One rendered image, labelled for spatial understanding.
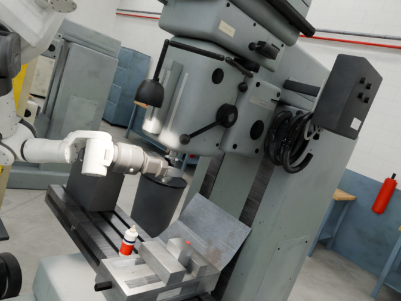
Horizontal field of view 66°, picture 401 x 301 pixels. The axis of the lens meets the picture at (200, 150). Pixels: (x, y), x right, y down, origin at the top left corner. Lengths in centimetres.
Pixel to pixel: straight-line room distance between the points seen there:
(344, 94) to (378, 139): 411
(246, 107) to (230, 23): 26
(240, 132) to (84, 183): 68
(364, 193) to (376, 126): 96
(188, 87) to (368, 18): 492
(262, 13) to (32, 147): 74
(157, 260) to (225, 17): 67
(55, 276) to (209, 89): 72
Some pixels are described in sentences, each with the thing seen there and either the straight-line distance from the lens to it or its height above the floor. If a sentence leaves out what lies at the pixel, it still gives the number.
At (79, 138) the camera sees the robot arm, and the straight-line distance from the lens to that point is 93.
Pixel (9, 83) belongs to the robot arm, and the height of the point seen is 136.
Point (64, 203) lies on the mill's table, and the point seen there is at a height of 91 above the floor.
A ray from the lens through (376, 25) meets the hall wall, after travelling 554.
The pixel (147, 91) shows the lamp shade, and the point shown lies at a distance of 77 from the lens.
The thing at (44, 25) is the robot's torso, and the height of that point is 152.
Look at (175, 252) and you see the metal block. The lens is 95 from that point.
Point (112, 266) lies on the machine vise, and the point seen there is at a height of 99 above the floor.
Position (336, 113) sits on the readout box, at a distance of 94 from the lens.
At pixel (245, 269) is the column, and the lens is 128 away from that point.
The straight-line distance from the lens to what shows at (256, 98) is 101.
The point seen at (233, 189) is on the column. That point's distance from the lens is 128.
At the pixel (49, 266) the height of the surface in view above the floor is 84.
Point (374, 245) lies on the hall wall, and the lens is 504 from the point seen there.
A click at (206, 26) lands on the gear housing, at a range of 83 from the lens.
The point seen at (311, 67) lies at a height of 172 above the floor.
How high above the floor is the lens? 148
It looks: 9 degrees down
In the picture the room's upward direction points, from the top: 20 degrees clockwise
